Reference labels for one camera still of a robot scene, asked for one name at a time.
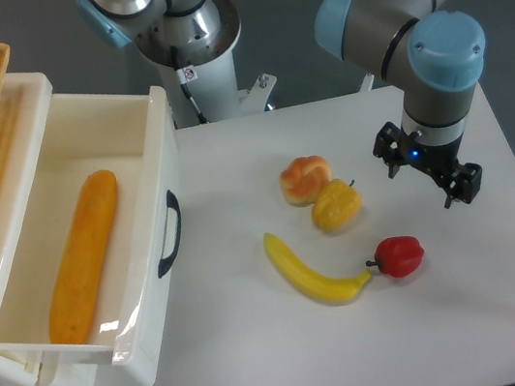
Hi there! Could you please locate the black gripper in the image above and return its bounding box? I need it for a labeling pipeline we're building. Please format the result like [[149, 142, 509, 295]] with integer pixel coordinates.
[[373, 121, 483, 209]]

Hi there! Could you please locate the white drawer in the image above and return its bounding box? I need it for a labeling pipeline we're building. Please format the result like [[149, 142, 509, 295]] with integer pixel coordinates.
[[0, 86, 182, 386]]

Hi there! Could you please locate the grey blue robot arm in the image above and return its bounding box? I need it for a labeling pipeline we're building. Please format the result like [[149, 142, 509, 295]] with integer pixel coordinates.
[[76, 0, 486, 203]]

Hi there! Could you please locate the red bell pepper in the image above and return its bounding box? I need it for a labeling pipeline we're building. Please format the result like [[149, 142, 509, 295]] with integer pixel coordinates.
[[366, 235, 425, 279]]

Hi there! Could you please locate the yellow bell pepper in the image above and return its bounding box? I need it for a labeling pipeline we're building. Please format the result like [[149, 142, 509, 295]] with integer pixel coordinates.
[[311, 178, 363, 233]]

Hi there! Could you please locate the round bread roll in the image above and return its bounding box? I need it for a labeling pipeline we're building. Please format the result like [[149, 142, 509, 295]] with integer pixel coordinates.
[[279, 155, 332, 206]]

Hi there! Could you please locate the yellow banana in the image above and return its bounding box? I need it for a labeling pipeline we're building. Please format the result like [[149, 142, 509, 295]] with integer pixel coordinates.
[[262, 232, 372, 306]]

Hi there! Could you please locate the orange baguette bread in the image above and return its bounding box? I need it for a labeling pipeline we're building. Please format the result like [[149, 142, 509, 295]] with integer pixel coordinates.
[[48, 169, 118, 345]]

